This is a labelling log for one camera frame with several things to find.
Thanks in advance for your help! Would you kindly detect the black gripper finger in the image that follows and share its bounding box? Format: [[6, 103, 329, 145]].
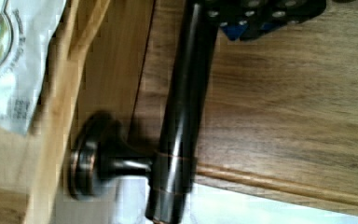
[[205, 0, 327, 42]]

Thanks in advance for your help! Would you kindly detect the wooden drawer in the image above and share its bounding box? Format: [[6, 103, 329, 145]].
[[0, 0, 358, 224]]

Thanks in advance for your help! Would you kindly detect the white snack packet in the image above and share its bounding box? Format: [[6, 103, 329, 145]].
[[0, 0, 67, 135]]

